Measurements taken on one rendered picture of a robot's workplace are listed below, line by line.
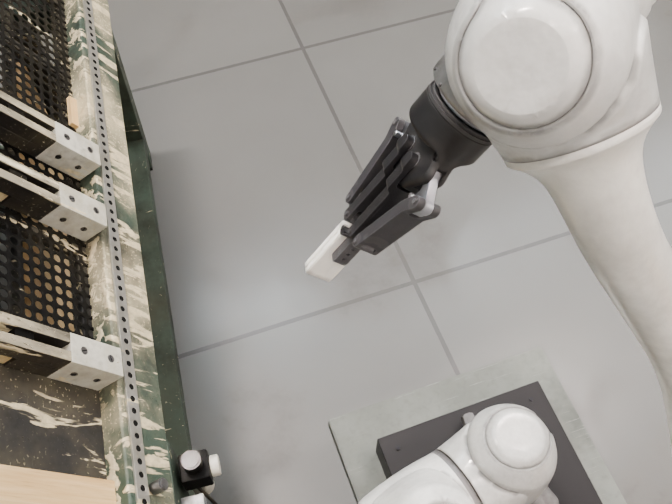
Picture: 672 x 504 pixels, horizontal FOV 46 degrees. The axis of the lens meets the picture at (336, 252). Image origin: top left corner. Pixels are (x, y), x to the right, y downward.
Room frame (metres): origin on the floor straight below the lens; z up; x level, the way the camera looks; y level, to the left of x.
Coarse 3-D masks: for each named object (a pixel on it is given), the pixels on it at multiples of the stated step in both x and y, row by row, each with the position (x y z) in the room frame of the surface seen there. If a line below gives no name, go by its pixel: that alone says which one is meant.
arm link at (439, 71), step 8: (440, 64) 0.48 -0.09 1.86; (440, 72) 0.47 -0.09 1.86; (440, 80) 0.46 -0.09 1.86; (440, 88) 0.46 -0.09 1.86; (448, 88) 0.45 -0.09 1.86; (448, 96) 0.45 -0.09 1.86; (448, 104) 0.45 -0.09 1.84; (456, 104) 0.44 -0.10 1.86; (456, 112) 0.44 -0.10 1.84; (464, 120) 0.44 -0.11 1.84
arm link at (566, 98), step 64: (512, 0) 0.33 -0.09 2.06; (576, 0) 0.32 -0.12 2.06; (448, 64) 0.33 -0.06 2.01; (512, 64) 0.30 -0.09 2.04; (576, 64) 0.29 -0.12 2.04; (640, 64) 0.32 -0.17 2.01; (512, 128) 0.29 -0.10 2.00; (576, 128) 0.29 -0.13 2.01; (640, 128) 0.31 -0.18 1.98; (576, 192) 0.30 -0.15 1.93; (640, 192) 0.30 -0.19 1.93; (640, 256) 0.27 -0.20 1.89; (640, 320) 0.27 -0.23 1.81
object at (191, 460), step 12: (168, 444) 0.51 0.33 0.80; (168, 456) 0.49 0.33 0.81; (180, 456) 0.51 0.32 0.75; (192, 456) 0.49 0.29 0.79; (204, 456) 0.51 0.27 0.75; (216, 456) 0.51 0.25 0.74; (180, 468) 0.48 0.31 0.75; (192, 468) 0.47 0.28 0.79; (204, 468) 0.48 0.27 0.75; (216, 468) 0.49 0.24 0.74; (180, 480) 0.47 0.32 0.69; (192, 480) 0.46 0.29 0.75; (204, 480) 0.46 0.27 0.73; (180, 492) 0.44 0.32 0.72; (204, 492) 0.46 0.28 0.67
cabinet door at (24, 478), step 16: (0, 464) 0.38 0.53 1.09; (0, 480) 0.36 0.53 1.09; (16, 480) 0.37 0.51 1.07; (32, 480) 0.37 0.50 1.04; (48, 480) 0.38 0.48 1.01; (64, 480) 0.39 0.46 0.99; (80, 480) 0.40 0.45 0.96; (96, 480) 0.41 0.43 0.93; (112, 480) 0.42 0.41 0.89; (0, 496) 0.33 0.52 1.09; (16, 496) 0.34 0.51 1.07; (32, 496) 0.35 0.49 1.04; (48, 496) 0.35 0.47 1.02; (64, 496) 0.36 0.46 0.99; (80, 496) 0.37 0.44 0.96; (96, 496) 0.38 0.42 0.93; (112, 496) 0.39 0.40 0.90
